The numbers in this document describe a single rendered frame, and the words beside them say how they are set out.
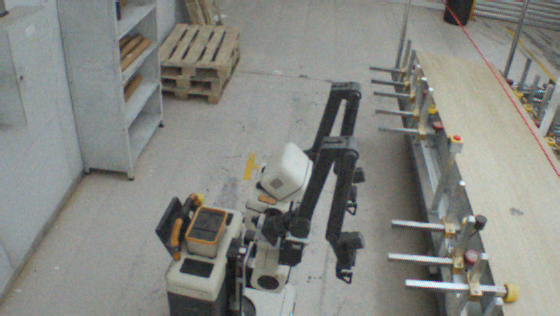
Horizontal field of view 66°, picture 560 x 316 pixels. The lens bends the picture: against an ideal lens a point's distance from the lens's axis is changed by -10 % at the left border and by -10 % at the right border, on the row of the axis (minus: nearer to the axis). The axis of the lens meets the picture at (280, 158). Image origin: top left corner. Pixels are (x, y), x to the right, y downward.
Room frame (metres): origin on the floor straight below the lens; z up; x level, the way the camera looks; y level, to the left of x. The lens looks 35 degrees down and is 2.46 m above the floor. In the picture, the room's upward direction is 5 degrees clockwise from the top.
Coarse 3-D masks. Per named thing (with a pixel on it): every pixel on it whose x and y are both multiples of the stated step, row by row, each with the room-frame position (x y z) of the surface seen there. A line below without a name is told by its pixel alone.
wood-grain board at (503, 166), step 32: (448, 64) 3.94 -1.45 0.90; (480, 64) 4.05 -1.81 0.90; (448, 96) 3.26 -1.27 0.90; (480, 96) 3.33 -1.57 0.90; (512, 96) 3.42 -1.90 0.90; (448, 128) 2.75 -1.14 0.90; (480, 128) 2.80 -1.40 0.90; (512, 128) 2.86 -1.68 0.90; (480, 160) 2.39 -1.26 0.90; (512, 160) 2.43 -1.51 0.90; (544, 160) 2.46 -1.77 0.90; (480, 192) 2.06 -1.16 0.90; (512, 192) 2.08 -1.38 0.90; (544, 192) 2.10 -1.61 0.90; (512, 224) 1.79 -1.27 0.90; (544, 224) 1.81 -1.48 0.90; (512, 256) 1.55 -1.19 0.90; (544, 256) 1.56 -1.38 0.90; (544, 288) 1.34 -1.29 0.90
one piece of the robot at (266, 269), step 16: (256, 176) 1.61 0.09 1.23; (256, 192) 1.49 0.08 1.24; (256, 208) 1.44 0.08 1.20; (272, 208) 1.43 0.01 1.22; (288, 208) 1.44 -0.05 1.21; (256, 256) 1.48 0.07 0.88; (272, 256) 1.47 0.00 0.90; (256, 272) 1.47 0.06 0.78; (272, 272) 1.46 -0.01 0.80; (288, 272) 1.48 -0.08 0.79; (272, 288) 1.45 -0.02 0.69
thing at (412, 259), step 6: (390, 258) 1.55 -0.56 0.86; (396, 258) 1.55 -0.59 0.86; (402, 258) 1.55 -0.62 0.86; (408, 258) 1.55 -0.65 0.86; (414, 258) 1.55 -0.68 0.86; (420, 258) 1.55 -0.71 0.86; (426, 258) 1.55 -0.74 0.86; (432, 258) 1.56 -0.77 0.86; (438, 258) 1.56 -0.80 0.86; (450, 258) 1.56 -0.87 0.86; (420, 264) 1.54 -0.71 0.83; (426, 264) 1.54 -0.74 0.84; (432, 264) 1.53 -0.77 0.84; (438, 264) 1.53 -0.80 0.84; (444, 264) 1.53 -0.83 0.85; (450, 264) 1.53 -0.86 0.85
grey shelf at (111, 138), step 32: (64, 0) 3.03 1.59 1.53; (96, 0) 3.02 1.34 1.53; (128, 0) 3.91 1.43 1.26; (64, 32) 3.03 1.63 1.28; (96, 32) 3.02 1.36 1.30; (128, 32) 3.91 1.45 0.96; (96, 64) 3.02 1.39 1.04; (96, 96) 3.02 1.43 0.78; (160, 96) 3.87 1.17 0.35; (96, 128) 3.02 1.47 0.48; (128, 128) 3.60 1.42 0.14; (96, 160) 3.03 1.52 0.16; (128, 160) 3.01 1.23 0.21
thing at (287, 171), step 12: (288, 144) 1.64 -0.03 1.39; (276, 156) 1.60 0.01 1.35; (288, 156) 1.55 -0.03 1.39; (300, 156) 1.60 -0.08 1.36; (276, 168) 1.49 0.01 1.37; (288, 168) 1.48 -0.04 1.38; (300, 168) 1.53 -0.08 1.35; (264, 180) 1.48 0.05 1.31; (276, 180) 1.47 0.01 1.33; (288, 180) 1.46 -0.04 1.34; (300, 180) 1.47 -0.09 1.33; (276, 192) 1.47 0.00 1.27; (288, 192) 1.46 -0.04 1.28; (300, 192) 1.46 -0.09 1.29
